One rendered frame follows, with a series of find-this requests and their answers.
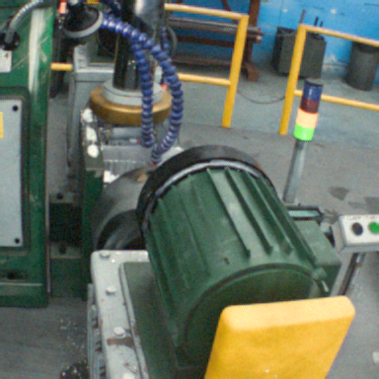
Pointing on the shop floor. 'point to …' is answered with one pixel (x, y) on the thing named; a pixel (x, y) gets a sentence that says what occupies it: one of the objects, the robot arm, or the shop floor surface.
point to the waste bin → (362, 66)
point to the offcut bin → (315, 43)
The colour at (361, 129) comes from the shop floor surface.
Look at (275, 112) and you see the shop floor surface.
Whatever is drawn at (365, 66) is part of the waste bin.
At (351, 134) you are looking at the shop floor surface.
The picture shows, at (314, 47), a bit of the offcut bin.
